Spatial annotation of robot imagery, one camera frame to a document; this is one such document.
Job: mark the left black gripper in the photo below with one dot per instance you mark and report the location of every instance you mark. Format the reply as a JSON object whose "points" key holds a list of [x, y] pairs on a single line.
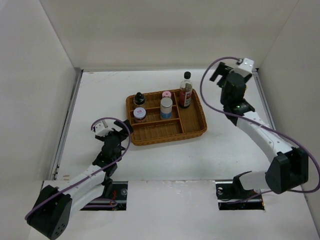
{"points": [[115, 132]]}

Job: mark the white jar silver lid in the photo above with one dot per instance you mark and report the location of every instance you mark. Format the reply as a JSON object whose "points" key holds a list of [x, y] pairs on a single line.
{"points": [[166, 104]]}

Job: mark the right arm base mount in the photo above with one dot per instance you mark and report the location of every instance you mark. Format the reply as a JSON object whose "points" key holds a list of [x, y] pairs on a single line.
{"points": [[231, 196]]}

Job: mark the brown wicker divided tray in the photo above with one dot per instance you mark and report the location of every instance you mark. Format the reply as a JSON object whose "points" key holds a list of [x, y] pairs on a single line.
{"points": [[185, 123]]}

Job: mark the pink cap spice jar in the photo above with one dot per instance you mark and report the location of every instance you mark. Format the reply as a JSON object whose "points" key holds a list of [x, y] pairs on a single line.
{"points": [[166, 94]]}

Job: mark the white lid spice jar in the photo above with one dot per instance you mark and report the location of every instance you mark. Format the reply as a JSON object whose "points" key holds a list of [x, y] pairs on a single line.
{"points": [[139, 115]]}

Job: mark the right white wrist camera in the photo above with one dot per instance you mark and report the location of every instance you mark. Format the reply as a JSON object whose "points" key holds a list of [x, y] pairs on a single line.
{"points": [[245, 67]]}

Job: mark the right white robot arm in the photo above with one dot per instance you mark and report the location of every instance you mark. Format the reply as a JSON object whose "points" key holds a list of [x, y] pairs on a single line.
{"points": [[289, 165]]}

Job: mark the tall dark sauce bottle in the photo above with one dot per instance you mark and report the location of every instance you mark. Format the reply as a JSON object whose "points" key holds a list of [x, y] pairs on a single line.
{"points": [[185, 91]]}

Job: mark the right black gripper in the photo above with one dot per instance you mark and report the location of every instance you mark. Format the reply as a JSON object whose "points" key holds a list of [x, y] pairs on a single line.
{"points": [[222, 70]]}

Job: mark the black cap spice bottle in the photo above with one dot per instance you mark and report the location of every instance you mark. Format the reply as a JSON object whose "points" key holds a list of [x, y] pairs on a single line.
{"points": [[139, 99]]}

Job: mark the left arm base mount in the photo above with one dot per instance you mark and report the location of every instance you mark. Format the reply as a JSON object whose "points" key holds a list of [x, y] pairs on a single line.
{"points": [[113, 198]]}

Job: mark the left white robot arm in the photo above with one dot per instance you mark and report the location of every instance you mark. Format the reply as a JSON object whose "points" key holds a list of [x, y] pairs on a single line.
{"points": [[55, 205]]}

